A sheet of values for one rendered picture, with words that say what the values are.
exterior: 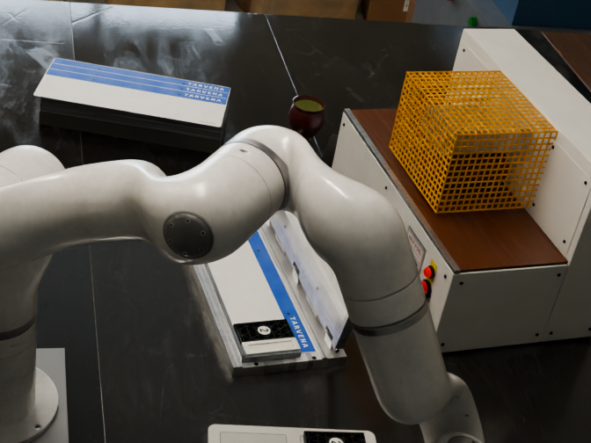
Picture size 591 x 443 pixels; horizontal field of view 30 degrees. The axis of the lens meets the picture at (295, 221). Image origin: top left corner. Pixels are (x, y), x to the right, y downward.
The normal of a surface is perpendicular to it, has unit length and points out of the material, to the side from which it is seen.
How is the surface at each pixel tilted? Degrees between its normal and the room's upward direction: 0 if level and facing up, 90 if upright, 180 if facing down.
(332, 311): 81
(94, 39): 0
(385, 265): 69
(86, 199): 64
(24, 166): 16
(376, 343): 90
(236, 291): 0
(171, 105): 0
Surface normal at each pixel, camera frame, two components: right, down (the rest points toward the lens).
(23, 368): 0.82, 0.43
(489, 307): 0.31, 0.58
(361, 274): -0.32, 0.44
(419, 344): 0.49, 0.20
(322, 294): -0.90, -0.07
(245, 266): 0.15, -0.81
